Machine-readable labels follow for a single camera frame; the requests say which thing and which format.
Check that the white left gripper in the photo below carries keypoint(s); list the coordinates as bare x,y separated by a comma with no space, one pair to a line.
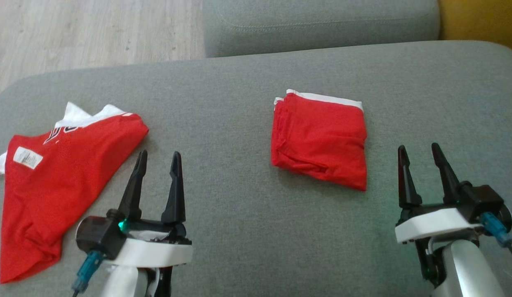
156,251

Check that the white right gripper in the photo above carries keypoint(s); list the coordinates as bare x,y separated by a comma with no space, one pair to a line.
433,222

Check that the red white Bulls jersey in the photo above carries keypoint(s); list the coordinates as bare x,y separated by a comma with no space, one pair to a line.
53,189

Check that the red Bulls 23 shorts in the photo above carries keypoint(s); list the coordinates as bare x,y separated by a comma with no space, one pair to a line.
322,140

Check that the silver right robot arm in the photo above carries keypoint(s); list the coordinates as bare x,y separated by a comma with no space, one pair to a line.
466,268

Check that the large yellow sofa back cushion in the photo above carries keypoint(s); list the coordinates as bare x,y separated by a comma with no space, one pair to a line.
478,18

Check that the grey sofa seat cushion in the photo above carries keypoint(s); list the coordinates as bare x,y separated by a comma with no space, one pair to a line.
322,24

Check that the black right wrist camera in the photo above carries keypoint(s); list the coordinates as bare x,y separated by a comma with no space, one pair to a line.
484,200

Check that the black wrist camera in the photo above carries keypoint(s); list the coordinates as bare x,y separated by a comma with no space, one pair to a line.
99,235
484,200

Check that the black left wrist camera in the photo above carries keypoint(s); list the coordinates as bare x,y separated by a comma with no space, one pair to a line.
99,235

